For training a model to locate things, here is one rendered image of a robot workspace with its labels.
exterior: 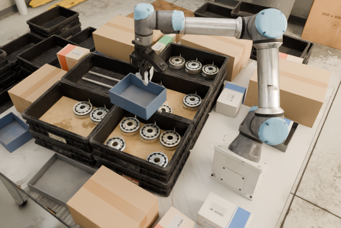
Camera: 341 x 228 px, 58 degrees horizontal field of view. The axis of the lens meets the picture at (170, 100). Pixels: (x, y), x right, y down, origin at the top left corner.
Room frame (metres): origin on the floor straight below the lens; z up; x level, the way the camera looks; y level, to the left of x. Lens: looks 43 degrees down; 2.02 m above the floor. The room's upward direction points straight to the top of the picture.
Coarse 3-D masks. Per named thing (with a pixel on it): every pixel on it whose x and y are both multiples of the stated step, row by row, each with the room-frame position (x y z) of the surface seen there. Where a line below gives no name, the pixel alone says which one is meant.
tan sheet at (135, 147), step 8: (112, 136) 1.01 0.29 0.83; (120, 136) 1.01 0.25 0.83; (128, 136) 1.01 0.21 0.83; (136, 136) 1.01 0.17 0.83; (128, 144) 0.96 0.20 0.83; (136, 144) 0.96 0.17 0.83; (144, 144) 0.96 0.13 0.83; (152, 144) 0.96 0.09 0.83; (128, 152) 0.91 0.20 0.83; (136, 152) 0.91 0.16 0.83; (144, 152) 0.91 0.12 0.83; (152, 152) 0.91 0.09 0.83; (168, 152) 0.91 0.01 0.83; (168, 160) 0.86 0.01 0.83
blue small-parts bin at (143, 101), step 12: (120, 84) 1.06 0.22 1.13; (132, 84) 1.12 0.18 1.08; (156, 84) 1.04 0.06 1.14; (120, 96) 0.96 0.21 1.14; (132, 96) 1.03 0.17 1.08; (144, 96) 1.03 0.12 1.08; (156, 96) 1.03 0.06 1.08; (132, 108) 0.93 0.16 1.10; (144, 108) 0.90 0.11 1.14; (156, 108) 0.95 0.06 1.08
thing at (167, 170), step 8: (112, 112) 1.08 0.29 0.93; (104, 120) 1.02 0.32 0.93; (184, 120) 1.02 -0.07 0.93; (184, 136) 0.93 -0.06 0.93; (96, 144) 0.88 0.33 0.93; (104, 144) 0.88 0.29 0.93; (112, 152) 0.85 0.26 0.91; (120, 152) 0.83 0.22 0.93; (176, 152) 0.83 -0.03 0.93; (136, 160) 0.80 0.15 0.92; (144, 160) 0.79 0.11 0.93; (152, 168) 0.76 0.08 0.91; (160, 168) 0.75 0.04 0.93; (168, 168) 0.75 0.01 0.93
